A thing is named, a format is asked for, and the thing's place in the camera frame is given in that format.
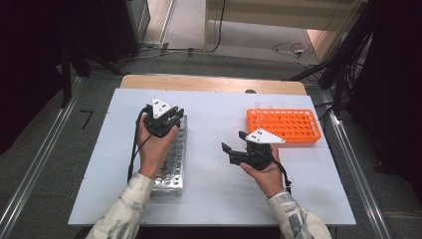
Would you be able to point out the person's right hand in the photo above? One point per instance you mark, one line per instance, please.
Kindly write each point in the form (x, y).
(270, 181)

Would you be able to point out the metal test tube rack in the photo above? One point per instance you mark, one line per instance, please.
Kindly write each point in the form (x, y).
(172, 166)

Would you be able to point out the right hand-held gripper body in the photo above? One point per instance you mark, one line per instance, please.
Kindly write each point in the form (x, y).
(253, 156)

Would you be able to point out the beige furniture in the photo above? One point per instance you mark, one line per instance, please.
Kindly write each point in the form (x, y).
(282, 15)

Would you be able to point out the grey cabinet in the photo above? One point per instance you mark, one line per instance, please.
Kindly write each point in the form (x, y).
(139, 20)

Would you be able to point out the clear test tube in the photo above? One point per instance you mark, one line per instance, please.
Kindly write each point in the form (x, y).
(268, 108)
(257, 107)

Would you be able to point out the orange test tube rack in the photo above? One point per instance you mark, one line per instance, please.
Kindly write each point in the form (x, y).
(295, 124)

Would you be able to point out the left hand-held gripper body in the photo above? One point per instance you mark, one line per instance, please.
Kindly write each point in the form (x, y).
(158, 124)

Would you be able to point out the person's left hand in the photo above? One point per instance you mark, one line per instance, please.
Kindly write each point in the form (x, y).
(152, 151)

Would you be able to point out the white board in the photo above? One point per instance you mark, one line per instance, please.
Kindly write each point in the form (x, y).
(212, 186)

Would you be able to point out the wooden table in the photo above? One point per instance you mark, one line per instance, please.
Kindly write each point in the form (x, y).
(205, 83)

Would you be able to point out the metal floor rail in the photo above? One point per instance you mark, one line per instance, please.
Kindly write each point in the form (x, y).
(33, 166)
(358, 166)

